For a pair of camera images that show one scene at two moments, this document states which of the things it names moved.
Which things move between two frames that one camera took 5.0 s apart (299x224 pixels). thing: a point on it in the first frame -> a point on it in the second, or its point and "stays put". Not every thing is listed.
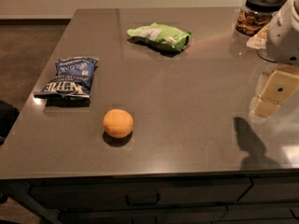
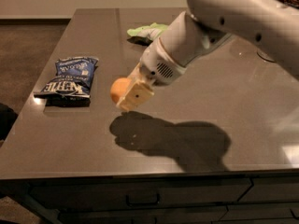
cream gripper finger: [260, 39] -> [135, 76]
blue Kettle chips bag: [72, 84] stays put
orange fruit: [118, 123] -> [117, 88]
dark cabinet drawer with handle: [121, 192] stays put
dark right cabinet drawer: [272, 189] stays put
